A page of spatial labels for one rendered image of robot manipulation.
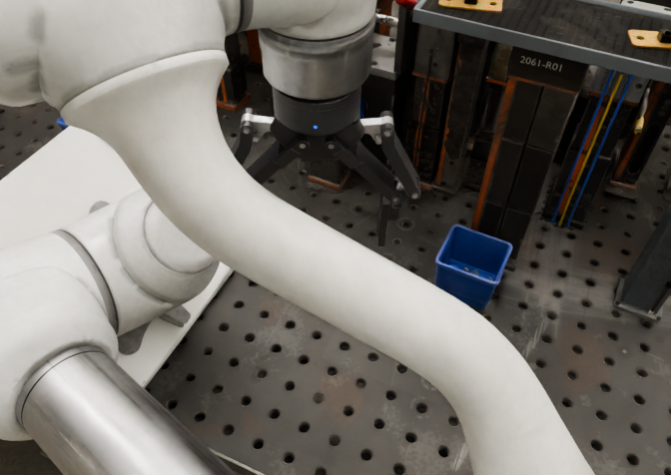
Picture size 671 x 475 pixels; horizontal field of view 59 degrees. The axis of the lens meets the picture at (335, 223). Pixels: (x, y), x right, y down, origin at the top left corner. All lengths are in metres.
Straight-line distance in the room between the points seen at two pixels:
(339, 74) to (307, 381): 0.60
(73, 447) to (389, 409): 0.50
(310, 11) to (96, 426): 0.39
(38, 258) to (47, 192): 0.28
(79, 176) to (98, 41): 0.69
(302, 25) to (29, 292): 0.41
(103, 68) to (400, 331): 0.23
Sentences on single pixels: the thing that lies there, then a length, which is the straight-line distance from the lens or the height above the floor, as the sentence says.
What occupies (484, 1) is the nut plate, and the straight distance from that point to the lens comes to 0.88.
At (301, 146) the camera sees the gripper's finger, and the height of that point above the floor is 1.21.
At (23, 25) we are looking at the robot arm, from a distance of 0.34.
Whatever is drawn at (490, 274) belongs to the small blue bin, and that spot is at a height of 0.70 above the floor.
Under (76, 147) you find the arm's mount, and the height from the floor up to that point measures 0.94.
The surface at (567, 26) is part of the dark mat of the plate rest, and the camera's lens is 0.86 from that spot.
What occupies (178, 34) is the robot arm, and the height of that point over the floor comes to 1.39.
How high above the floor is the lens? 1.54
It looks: 47 degrees down
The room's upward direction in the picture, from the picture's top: straight up
